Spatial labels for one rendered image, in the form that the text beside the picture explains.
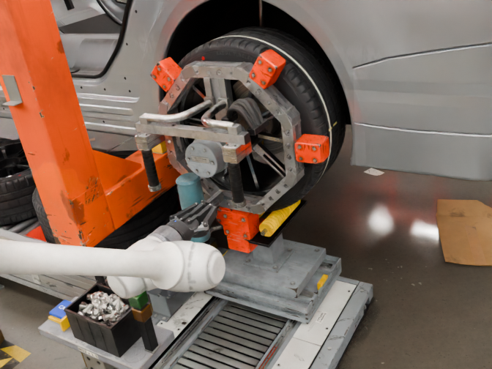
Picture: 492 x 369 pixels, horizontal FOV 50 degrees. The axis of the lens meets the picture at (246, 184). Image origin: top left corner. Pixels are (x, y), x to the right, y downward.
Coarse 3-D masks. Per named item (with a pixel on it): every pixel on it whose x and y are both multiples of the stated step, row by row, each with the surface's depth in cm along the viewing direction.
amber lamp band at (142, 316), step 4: (148, 304) 148; (144, 308) 146; (148, 308) 147; (136, 312) 146; (140, 312) 145; (144, 312) 146; (148, 312) 147; (136, 316) 147; (140, 316) 146; (144, 316) 146; (148, 316) 148; (140, 320) 147; (144, 320) 147
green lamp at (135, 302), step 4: (144, 292) 145; (136, 296) 144; (140, 296) 144; (144, 296) 145; (132, 300) 144; (136, 300) 143; (140, 300) 144; (144, 300) 145; (148, 300) 147; (132, 304) 145; (136, 304) 144; (140, 304) 144; (144, 304) 146; (140, 308) 144
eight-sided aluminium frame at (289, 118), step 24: (192, 72) 175; (216, 72) 170; (240, 72) 165; (168, 96) 185; (264, 96) 165; (288, 120) 164; (168, 144) 196; (288, 144) 170; (288, 168) 173; (216, 192) 200
